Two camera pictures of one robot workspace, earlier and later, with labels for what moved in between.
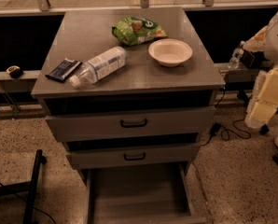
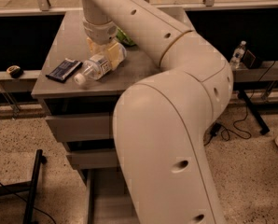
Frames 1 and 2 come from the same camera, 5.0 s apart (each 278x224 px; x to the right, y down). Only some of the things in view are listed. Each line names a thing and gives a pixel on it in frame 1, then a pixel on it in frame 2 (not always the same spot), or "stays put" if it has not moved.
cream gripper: [277, 40] → [99, 34]
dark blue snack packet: [63, 69] stays put
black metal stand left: [6, 189] stays put
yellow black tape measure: [14, 71] stays put
